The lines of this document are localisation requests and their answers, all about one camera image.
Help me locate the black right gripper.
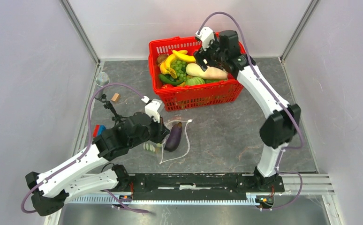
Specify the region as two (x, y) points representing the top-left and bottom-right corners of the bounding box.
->
(192, 35), (226, 72)

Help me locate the purple eggplant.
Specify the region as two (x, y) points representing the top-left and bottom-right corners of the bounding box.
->
(164, 122), (182, 152)

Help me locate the clear zip top bag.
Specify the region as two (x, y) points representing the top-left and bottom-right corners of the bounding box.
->
(143, 117), (193, 164)

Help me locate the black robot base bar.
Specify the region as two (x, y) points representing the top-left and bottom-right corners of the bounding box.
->
(113, 172), (285, 201)

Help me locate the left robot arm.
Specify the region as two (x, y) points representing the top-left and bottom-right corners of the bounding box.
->
(21, 112), (170, 216)

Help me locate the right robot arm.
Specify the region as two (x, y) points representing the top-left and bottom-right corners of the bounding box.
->
(194, 27), (301, 191)

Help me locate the white long squash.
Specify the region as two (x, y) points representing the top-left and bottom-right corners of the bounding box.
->
(186, 63), (228, 80)

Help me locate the yellow banana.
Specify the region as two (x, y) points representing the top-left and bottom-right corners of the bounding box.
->
(159, 54), (178, 80)
(172, 50), (196, 63)

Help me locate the green grape bunch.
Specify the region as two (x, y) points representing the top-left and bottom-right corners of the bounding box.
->
(171, 60), (187, 81)

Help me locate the red plastic basket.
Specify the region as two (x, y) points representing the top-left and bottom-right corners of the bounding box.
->
(148, 37), (242, 111)

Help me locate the dark green cucumber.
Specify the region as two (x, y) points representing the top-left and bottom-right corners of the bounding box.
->
(158, 74), (184, 86)

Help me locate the small wooden block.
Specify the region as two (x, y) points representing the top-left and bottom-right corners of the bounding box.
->
(111, 93), (121, 103)

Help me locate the red blue toy brick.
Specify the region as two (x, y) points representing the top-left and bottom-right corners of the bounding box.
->
(92, 124), (106, 137)

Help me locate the black mini tripod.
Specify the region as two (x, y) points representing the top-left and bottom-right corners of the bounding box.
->
(95, 94), (126, 125)

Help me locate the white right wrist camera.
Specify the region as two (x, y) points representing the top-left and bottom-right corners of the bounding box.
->
(195, 26), (216, 51)

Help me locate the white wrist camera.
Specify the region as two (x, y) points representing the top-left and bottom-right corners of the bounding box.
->
(195, 26), (216, 51)
(141, 96), (165, 123)

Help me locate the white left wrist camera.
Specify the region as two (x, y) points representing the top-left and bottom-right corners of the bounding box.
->
(141, 96), (165, 123)

